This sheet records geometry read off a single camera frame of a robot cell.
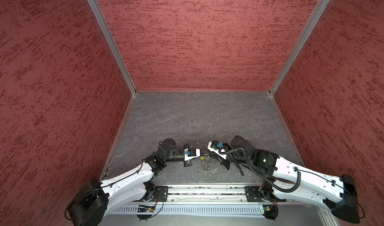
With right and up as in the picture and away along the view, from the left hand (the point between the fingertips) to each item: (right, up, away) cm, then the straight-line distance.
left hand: (203, 154), depth 73 cm
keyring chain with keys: (+1, -3, -3) cm, 5 cm away
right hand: (+3, -1, -3) cm, 5 cm away
